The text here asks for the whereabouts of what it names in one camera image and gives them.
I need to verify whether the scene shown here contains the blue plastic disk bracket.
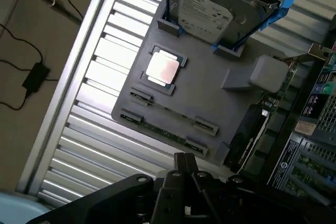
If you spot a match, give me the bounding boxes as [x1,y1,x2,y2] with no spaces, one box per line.
[160,0,298,53]

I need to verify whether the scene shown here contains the light blue plastic seat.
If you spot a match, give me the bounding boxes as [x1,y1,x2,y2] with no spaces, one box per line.
[0,191,55,224]

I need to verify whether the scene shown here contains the black adapter cable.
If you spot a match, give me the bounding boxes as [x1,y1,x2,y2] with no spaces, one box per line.
[0,22,59,111]

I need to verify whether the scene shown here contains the black graphics card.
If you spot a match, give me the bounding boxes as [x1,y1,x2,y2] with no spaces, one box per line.
[224,42,332,173]

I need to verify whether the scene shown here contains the black power adapter brick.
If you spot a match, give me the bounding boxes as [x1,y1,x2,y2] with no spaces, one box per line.
[22,62,51,94]

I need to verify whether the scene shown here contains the green RAM stick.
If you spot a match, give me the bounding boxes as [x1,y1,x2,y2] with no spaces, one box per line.
[130,92,217,133]
[120,113,207,154]

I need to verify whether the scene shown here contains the black open PC case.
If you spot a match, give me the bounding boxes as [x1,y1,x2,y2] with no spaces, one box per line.
[266,11,336,210]

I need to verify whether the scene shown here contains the silver square CPU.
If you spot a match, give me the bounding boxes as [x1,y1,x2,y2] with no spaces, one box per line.
[145,49,182,88]

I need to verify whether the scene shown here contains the grey plastic parts rack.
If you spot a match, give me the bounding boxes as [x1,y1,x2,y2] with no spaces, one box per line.
[111,0,289,167]

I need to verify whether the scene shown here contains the silver hard disk drive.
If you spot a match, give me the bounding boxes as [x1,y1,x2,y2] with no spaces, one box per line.
[169,0,279,45]

